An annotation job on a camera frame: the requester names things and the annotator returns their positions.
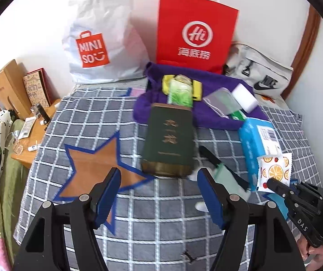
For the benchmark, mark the blue tissue pack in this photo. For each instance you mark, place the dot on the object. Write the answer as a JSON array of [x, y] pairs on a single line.
[[258, 139]]

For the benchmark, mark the red Haidilao paper bag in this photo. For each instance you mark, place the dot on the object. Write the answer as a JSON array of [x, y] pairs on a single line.
[[195, 34]]

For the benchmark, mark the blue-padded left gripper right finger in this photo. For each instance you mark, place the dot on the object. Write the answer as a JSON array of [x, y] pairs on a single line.
[[215, 197]]

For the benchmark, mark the blue star paper cutout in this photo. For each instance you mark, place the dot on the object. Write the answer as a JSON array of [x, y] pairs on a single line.
[[279, 201]]

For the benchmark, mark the dark green tea box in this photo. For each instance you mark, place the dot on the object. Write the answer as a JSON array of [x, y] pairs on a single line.
[[168, 149]]

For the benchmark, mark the person's right hand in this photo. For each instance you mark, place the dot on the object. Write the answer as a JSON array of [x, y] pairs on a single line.
[[306, 250]]

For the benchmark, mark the yellow Adidas pouch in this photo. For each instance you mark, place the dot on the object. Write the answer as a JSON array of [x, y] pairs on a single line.
[[197, 87]]

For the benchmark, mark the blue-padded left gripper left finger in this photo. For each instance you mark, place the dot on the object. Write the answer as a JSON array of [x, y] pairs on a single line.
[[103, 200]]

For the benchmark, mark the green wet wipe packet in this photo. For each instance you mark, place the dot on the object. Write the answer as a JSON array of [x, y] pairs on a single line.
[[238, 116]]

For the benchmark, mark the white mesh drawstring pouch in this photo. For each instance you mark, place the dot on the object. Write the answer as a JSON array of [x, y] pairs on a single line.
[[222, 102]]

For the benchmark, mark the wooden door frame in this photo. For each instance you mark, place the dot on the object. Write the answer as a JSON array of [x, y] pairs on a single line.
[[305, 49]]

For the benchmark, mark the grey checked bedsheet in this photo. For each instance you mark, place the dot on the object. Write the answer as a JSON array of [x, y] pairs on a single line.
[[157, 226]]

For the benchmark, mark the brown patterned book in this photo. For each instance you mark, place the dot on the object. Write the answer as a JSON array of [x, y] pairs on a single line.
[[36, 86]]

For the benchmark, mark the white Nike bag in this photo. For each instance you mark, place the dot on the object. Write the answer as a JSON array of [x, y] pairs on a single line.
[[265, 75]]

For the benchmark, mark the light green snack pouch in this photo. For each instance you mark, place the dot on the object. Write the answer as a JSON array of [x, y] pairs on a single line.
[[180, 91]]

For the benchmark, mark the small dark bottle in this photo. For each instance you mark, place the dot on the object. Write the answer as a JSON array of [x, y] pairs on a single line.
[[42, 112]]

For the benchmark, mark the clear glass cup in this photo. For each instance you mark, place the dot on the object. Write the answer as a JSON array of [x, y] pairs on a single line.
[[12, 144]]

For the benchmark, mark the brown star paper cutout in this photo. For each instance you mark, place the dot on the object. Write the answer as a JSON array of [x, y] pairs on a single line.
[[90, 167]]

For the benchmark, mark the white Miniso plastic bag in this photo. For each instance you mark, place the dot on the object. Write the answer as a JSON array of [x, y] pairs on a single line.
[[102, 45]]

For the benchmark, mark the white sponge block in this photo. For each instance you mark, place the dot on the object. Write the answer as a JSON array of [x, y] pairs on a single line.
[[244, 98]]

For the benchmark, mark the wooden nightstand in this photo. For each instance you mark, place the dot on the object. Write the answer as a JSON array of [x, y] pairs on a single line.
[[36, 135]]

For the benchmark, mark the orange-print wipe packet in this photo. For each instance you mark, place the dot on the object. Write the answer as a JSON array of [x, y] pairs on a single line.
[[277, 167]]

